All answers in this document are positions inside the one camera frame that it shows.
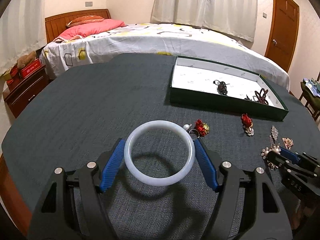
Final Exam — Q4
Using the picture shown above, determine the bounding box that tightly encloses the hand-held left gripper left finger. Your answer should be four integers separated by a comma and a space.
27, 138, 127, 240

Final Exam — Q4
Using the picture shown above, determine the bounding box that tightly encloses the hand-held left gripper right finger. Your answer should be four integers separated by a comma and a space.
193, 138, 293, 240

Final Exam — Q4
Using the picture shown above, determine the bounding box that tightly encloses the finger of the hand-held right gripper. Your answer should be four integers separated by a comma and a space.
267, 154, 300, 174
279, 147, 320, 169

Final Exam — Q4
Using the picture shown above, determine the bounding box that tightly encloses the pearl flower brooch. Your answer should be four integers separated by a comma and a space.
261, 144, 282, 172

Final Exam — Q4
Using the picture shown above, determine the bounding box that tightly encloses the rose gold crystal brooch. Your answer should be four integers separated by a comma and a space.
282, 137, 294, 150

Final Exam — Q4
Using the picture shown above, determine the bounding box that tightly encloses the white jade bangle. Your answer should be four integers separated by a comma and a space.
123, 120, 195, 187

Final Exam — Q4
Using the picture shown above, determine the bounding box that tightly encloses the red knot gold charm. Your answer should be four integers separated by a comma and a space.
194, 119, 210, 137

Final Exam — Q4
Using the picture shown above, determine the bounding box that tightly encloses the pearl ring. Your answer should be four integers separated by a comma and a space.
183, 124, 200, 137

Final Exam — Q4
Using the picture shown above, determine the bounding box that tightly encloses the red knot white flower charm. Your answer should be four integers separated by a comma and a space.
240, 114, 255, 137

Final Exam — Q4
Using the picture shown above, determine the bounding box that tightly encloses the dark green jewelry box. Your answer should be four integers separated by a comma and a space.
169, 55, 289, 120

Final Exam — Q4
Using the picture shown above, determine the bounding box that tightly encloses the wooden chair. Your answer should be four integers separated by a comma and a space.
299, 75, 320, 123

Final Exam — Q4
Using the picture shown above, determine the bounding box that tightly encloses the pile of clothes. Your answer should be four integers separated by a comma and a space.
301, 77, 320, 94

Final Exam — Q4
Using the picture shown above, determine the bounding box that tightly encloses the wooden nightstand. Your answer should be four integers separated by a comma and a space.
2, 64, 50, 119

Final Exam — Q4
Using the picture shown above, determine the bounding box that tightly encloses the wooden door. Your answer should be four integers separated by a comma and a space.
264, 0, 300, 73

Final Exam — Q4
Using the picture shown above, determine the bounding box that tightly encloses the bed with patterned sheet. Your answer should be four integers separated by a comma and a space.
40, 23, 290, 92

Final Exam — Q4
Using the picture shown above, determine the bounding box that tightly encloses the brown teddy bear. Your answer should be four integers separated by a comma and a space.
17, 51, 37, 68

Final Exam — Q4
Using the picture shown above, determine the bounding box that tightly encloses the yellow red gift box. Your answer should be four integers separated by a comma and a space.
2, 66, 20, 81

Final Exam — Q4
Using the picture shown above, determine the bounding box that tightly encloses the pink pillow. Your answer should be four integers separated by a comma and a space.
59, 19, 126, 40

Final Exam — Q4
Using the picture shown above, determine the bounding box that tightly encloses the orange pillow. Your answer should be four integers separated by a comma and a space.
66, 15, 105, 27

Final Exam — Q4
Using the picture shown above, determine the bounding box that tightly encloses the wooden headboard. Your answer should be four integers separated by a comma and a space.
45, 9, 112, 44

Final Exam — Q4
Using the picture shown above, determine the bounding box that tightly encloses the white window curtain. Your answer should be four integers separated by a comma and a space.
150, 0, 258, 43

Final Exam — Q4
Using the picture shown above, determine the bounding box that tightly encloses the white sheer side curtain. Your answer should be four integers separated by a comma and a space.
0, 0, 48, 73

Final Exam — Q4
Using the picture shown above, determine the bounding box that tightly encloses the dark red bead bracelet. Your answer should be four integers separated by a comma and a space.
244, 88, 270, 105

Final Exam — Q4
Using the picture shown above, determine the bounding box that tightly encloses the dark braided bracelet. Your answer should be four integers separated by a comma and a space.
213, 79, 230, 96

